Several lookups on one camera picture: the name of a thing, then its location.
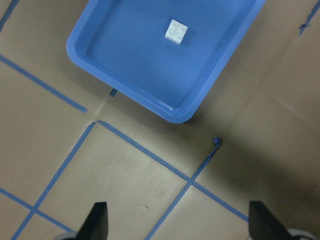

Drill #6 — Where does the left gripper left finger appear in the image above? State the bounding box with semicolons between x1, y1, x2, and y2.
54;201;110;240

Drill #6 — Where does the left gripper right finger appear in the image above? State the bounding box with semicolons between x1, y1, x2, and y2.
248;200;317;240

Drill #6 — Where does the white block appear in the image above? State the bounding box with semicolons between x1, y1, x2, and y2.
164;19;188;45

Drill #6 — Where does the blue plastic tray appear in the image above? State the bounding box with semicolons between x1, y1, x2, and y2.
66;0;264;124

